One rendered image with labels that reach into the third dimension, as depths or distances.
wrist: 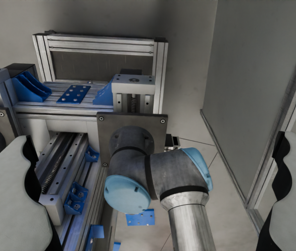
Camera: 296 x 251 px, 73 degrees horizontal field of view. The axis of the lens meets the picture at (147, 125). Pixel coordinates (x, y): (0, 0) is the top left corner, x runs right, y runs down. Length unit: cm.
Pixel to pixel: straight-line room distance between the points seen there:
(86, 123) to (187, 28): 110
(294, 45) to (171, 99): 113
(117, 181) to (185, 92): 134
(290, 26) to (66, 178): 85
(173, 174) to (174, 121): 140
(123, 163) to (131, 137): 10
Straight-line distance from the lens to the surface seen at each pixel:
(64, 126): 81
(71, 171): 69
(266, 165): 92
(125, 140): 60
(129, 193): 49
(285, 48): 85
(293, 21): 84
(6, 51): 193
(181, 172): 48
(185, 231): 46
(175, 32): 160
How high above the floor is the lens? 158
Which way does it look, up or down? 58 degrees down
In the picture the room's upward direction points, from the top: 180 degrees clockwise
